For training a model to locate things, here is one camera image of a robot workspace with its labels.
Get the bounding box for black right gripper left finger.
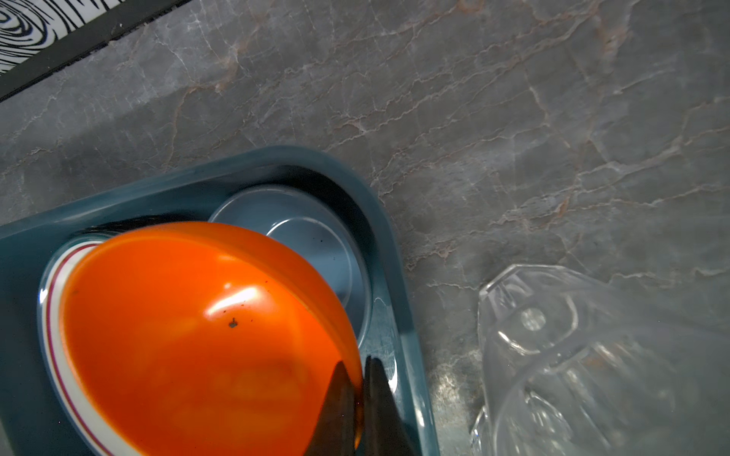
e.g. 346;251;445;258
304;362;355;456

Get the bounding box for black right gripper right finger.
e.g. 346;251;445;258
363;356;416;456

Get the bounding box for orange bowl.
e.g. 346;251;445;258
60;222;363;455

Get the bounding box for blue bowl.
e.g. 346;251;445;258
208;184;372;345

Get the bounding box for teal plastic bin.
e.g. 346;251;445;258
1;146;439;455

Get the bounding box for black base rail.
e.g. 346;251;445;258
1;0;186;101

